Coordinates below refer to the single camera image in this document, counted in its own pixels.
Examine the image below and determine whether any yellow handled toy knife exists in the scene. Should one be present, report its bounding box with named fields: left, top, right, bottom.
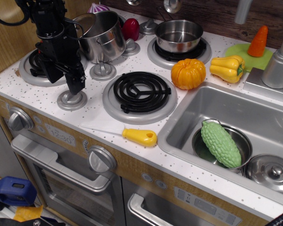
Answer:
left=80, top=121, right=158, bottom=147

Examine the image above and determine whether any red toy vegetable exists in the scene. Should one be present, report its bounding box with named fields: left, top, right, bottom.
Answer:
left=122, top=18, right=140, bottom=41

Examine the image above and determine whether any grey middle stove knob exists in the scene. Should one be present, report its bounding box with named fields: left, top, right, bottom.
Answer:
left=90, top=62, right=117, bottom=81

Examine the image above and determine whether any oven door with handle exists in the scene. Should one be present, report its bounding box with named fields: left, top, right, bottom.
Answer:
left=11, top=135, right=126, bottom=226

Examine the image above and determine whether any orange toy carrot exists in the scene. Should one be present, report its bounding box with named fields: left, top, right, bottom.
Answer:
left=247, top=25, right=268, bottom=57

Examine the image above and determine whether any black burner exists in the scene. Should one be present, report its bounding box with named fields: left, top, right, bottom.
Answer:
left=102, top=72, right=177, bottom=125
left=18, top=48, right=88, bottom=87
left=147, top=38, right=212, bottom=70

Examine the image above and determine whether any front black burner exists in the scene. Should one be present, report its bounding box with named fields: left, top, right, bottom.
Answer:
left=102, top=72, right=177, bottom=125

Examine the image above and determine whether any grey rear stove knob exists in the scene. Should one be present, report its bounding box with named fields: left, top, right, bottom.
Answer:
left=139, top=18, right=158, bottom=35

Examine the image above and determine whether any hanging steel spoon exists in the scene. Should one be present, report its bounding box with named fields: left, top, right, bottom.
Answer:
left=126, top=0, right=142, bottom=6

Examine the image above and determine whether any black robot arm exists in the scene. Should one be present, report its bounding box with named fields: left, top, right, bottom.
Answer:
left=16, top=0, right=86, bottom=95

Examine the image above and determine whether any grey front stove knob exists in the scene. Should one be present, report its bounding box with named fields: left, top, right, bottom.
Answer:
left=57, top=90, right=87, bottom=111

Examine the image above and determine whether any grey stove knob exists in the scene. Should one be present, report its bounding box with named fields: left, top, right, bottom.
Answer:
left=90, top=62, right=117, bottom=81
left=122, top=38, right=140, bottom=57
left=57, top=90, right=87, bottom=111
left=139, top=18, right=158, bottom=35

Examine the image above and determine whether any right oven dial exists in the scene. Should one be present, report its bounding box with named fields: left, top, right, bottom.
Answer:
left=88, top=145, right=117, bottom=174

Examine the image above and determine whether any grey toy faucet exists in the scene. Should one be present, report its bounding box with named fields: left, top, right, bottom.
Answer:
left=233, top=0, right=283, bottom=99

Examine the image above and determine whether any purple toy onion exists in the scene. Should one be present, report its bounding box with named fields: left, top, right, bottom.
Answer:
left=88, top=3, right=110, bottom=13

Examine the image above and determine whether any steel pot lid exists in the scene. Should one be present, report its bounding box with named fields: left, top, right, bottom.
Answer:
left=242, top=154, right=283, bottom=194

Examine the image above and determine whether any black cable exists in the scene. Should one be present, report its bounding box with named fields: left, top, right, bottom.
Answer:
left=0, top=0, right=31, bottom=26

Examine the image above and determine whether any yellow cloth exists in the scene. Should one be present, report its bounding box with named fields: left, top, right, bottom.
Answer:
left=13, top=205, right=43, bottom=222

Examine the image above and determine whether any tall steel pot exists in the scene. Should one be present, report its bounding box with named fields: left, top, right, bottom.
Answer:
left=74, top=10, right=126, bottom=64

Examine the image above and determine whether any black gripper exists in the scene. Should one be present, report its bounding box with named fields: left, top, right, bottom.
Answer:
left=36, top=42, right=86, bottom=95

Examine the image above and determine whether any rear black burner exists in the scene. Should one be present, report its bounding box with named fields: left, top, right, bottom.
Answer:
left=147, top=38, right=212, bottom=70

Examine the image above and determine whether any orange toy pumpkin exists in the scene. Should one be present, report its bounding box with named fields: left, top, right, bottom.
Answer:
left=171, top=59, right=206, bottom=90

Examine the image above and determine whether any blue clamp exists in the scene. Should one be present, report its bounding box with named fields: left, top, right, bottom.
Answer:
left=0, top=177, right=37, bottom=206

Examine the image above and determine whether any steel saucepan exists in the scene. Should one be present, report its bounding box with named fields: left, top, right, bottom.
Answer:
left=155, top=16, right=203, bottom=53

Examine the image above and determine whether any small steel pot in sink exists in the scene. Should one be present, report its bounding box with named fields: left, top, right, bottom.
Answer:
left=191, top=119, right=253, bottom=173

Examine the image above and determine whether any hanging steel ladle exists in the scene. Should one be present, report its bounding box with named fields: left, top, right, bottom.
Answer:
left=164, top=0, right=182, bottom=14

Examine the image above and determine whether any dishwasher door with handle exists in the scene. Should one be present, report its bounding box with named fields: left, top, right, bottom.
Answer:
left=122, top=179, right=267, bottom=226

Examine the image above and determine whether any yellow toy bell pepper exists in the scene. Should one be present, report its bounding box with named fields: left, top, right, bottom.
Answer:
left=209, top=55, right=245, bottom=83

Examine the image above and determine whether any left black burner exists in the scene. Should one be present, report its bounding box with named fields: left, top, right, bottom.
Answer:
left=18, top=48, right=88, bottom=87

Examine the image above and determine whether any oven dial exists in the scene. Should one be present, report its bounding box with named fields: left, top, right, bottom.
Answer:
left=8, top=106, right=34, bottom=131
left=88, top=145, right=117, bottom=174

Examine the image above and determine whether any green toy bitter gourd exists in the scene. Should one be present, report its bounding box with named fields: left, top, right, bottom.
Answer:
left=200, top=121, right=242, bottom=169

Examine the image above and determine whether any green plastic plate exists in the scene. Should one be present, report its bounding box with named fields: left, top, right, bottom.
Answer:
left=225, top=44, right=273, bottom=72

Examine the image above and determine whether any left oven dial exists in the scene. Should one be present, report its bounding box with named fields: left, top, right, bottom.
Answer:
left=8, top=106, right=34, bottom=131

